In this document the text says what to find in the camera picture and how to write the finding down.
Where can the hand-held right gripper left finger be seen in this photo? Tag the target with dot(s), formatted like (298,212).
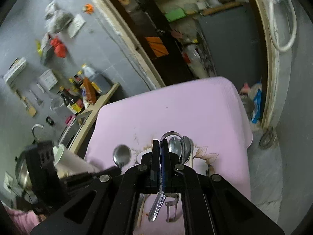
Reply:
(156,166)

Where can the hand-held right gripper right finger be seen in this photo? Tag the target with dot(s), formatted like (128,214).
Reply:
(166,169)

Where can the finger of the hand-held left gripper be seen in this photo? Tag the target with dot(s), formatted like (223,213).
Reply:
(85,177)

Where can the white cup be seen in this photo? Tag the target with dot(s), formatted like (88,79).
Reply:
(71,162)

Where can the person's left forearm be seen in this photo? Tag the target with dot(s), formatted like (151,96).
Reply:
(22,221)

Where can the steel pot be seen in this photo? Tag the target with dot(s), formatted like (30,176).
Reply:
(22,170)

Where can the metal faucet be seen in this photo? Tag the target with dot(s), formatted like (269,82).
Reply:
(37,128)

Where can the steel sink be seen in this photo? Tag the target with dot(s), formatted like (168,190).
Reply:
(69,131)

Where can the pink floral cloth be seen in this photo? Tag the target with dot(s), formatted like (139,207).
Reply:
(176,107)

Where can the clear measuring cup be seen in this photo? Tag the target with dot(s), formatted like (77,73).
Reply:
(56,104)

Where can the dark sauce bottle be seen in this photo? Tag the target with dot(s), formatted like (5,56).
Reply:
(67,99)
(77,79)

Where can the wooden shelf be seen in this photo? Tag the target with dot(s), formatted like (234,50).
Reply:
(105,95)

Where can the grey cardboard box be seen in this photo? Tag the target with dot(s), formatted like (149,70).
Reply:
(48,79)

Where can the white cardboard box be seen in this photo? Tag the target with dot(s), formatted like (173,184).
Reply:
(15,69)

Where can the small wheel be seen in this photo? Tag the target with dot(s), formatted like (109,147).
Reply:
(267,138)

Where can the clear plastic jug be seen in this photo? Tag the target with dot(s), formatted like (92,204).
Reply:
(195,61)

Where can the blue plastic bag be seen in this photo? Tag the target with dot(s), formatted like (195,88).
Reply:
(257,102)

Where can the black cabinet with orange panel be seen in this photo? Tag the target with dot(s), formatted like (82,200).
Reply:
(156,46)

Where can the red plastic bag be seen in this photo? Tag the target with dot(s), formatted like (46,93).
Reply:
(58,47)

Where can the grey cabinet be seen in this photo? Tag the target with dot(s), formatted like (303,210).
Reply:
(232,44)

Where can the grey plastic bag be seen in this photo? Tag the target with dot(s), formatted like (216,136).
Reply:
(60,19)

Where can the green box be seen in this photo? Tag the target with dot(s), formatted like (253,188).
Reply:
(174,14)

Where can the wooden board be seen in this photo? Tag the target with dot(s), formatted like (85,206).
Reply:
(220,9)

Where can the wooden door frame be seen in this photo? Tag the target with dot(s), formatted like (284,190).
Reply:
(110,12)

